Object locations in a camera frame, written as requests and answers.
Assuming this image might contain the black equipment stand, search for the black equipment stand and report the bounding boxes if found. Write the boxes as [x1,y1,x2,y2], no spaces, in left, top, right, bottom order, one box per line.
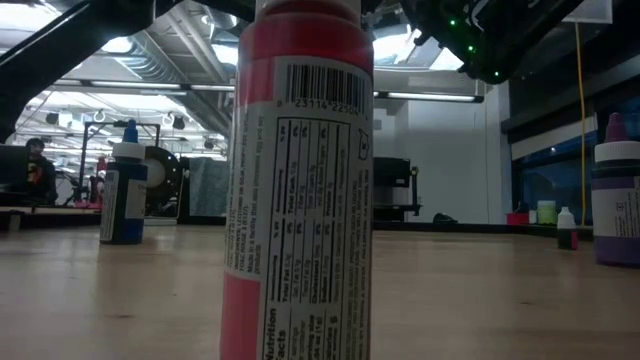
[372,156,424,224]

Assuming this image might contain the small white-capped dropper bottle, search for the small white-capped dropper bottle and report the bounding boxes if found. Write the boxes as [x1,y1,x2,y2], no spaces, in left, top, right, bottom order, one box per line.
[556,206,580,251]

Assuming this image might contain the person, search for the person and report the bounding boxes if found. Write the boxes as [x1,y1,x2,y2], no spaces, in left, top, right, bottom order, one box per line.
[23,137,59,206]

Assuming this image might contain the black aluminium table frame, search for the black aluminium table frame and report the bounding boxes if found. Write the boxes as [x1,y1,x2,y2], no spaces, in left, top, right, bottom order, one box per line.
[0,207,640,242]

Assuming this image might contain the grey covered cabinet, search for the grey covered cabinet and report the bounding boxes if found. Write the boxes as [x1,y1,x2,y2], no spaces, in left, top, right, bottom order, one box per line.
[188,157,231,217]

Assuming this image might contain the green plastic container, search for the green plastic container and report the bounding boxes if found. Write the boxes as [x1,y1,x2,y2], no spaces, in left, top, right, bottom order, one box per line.
[536,199,557,225]

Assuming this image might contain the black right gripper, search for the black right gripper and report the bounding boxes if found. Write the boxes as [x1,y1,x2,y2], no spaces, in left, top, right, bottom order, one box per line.
[399,0,489,81]

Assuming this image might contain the white ceiling box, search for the white ceiling box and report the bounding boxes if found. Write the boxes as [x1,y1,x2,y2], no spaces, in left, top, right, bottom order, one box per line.
[562,0,614,25]

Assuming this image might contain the silver ceiling duct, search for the silver ceiling duct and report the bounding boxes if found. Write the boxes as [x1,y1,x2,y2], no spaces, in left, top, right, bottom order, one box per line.
[202,9,241,29]

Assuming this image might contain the long ceiling strip light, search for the long ceiling strip light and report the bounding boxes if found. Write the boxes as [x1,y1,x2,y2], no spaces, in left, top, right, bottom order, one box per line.
[188,83,236,93]
[89,79,182,91]
[387,91,485,104]

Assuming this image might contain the large blue food coloring bottle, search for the large blue food coloring bottle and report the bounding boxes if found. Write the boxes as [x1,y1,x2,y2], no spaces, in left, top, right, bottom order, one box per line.
[99,118,150,246]

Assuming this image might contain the large purple food coloring bottle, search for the large purple food coloring bottle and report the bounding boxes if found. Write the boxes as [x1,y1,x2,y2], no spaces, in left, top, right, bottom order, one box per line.
[591,112,640,267]

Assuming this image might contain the black monitor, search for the black monitor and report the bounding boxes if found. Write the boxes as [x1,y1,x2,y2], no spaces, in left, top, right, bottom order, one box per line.
[0,144,30,206]

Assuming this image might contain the large red food coloring bottle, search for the large red food coloring bottle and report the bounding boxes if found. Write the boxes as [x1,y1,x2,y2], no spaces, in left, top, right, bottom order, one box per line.
[218,0,376,360]

